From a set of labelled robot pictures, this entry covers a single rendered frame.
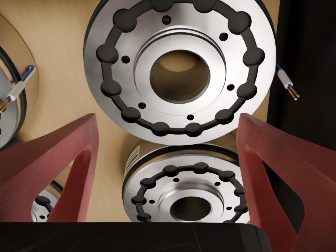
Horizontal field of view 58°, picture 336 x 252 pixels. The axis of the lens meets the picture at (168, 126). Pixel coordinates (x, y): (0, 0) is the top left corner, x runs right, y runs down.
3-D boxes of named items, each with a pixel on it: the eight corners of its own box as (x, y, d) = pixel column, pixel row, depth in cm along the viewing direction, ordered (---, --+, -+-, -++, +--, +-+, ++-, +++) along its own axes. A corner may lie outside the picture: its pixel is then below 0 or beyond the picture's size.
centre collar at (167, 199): (225, 221, 24) (226, 228, 23) (163, 226, 24) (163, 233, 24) (223, 178, 21) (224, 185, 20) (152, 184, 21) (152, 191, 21)
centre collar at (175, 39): (220, 112, 18) (221, 118, 17) (135, 110, 18) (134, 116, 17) (233, 27, 15) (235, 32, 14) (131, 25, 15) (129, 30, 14)
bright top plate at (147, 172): (255, 232, 26) (257, 239, 25) (138, 241, 26) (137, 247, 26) (261, 141, 20) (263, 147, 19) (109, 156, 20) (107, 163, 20)
